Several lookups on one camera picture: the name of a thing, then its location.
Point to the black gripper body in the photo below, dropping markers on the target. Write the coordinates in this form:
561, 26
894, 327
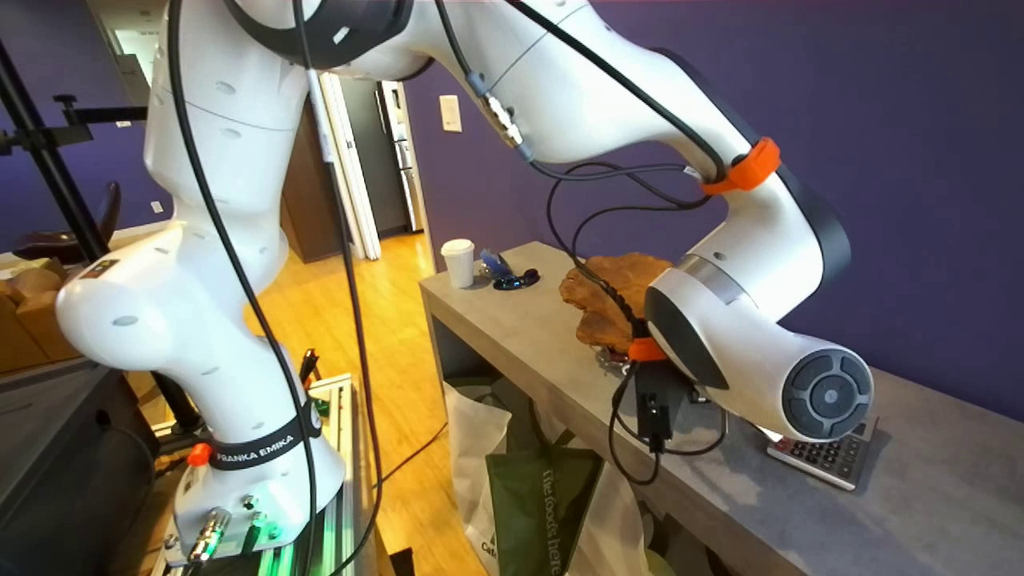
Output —
661, 400

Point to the brown wooden tray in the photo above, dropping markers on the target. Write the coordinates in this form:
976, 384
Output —
596, 299

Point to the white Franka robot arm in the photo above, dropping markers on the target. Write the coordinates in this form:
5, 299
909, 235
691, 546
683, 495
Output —
211, 267

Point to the green shopping bag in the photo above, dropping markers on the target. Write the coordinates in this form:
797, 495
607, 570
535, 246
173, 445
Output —
538, 500

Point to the grey desk calculator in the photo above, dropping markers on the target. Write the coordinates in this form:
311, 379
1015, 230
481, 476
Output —
833, 463

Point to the small black clip object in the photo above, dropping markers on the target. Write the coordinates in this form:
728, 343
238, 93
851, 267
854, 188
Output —
517, 279

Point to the white plastic bag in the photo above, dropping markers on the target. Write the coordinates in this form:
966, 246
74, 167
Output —
468, 436

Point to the blue tape roll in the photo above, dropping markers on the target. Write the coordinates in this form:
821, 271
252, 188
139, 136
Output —
491, 263

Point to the white paper cup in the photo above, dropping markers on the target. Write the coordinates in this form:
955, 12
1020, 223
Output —
459, 263

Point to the brown wooden door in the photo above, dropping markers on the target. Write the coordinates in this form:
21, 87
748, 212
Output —
309, 212

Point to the black equipment box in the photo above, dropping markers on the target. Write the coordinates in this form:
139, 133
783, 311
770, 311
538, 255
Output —
59, 469

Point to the brown cardboard boxes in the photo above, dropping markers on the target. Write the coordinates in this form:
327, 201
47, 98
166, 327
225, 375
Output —
26, 308

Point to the aluminium robot base mount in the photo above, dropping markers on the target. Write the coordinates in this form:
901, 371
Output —
338, 482

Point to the white wall light switch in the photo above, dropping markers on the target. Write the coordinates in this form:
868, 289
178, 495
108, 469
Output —
449, 112

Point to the white door frame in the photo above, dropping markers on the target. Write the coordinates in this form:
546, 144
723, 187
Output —
347, 162

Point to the black camera tripod stand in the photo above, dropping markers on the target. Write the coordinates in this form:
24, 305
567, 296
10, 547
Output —
48, 162

